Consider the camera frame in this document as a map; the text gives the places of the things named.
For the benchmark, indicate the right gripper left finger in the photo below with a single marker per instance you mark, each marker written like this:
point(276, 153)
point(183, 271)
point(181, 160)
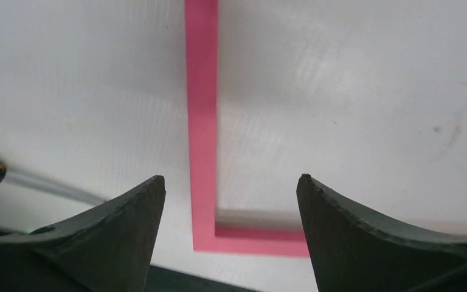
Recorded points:
point(142, 204)

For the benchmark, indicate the yellow black screwdriver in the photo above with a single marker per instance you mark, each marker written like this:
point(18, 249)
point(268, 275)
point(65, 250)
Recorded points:
point(28, 180)

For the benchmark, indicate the pink picture frame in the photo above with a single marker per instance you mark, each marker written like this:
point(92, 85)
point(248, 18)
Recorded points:
point(201, 54)

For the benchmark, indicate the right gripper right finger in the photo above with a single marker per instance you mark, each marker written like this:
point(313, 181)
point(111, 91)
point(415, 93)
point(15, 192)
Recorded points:
point(355, 248)

